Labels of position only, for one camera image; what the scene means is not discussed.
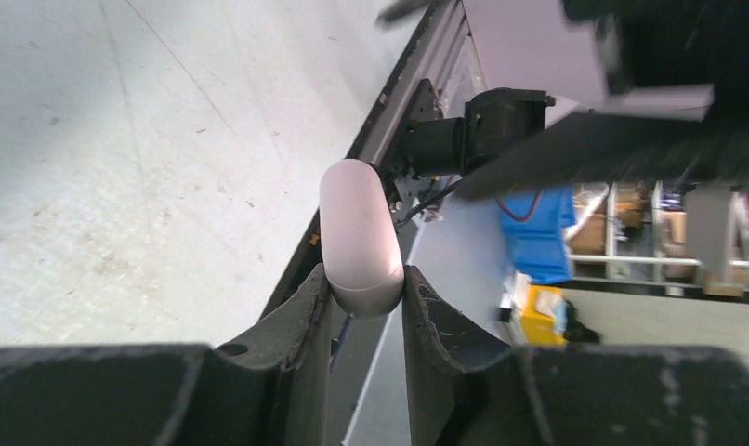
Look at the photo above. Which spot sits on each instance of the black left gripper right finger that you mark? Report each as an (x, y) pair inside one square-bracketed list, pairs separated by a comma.
[(467, 387)]

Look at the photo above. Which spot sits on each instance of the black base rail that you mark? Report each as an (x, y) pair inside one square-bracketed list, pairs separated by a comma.
[(409, 90)]

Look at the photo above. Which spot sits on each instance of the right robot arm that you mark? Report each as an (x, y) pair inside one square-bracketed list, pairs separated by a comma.
[(502, 143)]

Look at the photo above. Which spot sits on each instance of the yellow object background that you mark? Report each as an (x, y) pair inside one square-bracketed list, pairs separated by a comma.
[(546, 318)]

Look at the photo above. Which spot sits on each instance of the white oval charging case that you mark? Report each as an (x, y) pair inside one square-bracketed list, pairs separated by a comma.
[(360, 249)]

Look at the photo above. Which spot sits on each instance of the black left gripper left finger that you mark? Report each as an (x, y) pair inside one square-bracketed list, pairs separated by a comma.
[(267, 386)]

